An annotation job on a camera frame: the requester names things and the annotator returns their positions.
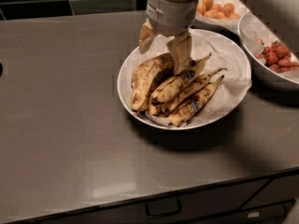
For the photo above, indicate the grey rounded gripper body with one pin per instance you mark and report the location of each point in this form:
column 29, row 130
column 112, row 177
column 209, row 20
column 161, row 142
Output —
column 170, row 15

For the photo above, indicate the large white banana bowl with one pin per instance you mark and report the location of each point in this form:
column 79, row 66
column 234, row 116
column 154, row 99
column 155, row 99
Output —
column 134, row 60

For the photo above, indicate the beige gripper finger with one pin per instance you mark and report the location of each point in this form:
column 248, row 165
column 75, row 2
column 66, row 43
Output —
column 180, row 49
column 146, row 37

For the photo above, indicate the dark drawer front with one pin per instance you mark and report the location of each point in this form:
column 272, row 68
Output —
column 195, row 203

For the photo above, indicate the banana with blue sticker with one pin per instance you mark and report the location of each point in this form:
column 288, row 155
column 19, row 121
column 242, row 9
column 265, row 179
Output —
column 194, row 104
column 175, row 84

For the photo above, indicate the front banana with blue sticker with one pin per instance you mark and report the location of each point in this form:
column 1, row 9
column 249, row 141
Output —
column 194, row 104

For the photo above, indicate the pile of red strawberries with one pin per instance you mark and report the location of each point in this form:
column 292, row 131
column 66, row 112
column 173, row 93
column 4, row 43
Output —
column 277, row 57

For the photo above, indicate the pile of orange apricots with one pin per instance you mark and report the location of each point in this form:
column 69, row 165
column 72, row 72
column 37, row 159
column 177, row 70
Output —
column 215, row 11

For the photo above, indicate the white bowl of strawberries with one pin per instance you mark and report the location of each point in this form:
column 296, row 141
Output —
column 251, row 29

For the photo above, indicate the white paper liner in banana bowl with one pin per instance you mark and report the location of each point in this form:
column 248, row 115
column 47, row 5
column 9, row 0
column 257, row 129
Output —
column 237, row 76

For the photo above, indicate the spotted banana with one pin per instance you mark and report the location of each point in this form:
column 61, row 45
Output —
column 198, row 84
column 146, row 77

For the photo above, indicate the black drawer handle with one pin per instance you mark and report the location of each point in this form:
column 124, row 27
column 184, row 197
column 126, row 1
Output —
column 165, row 207

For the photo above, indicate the white bowl of apricots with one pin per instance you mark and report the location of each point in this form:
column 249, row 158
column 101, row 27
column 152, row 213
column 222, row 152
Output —
column 231, row 25

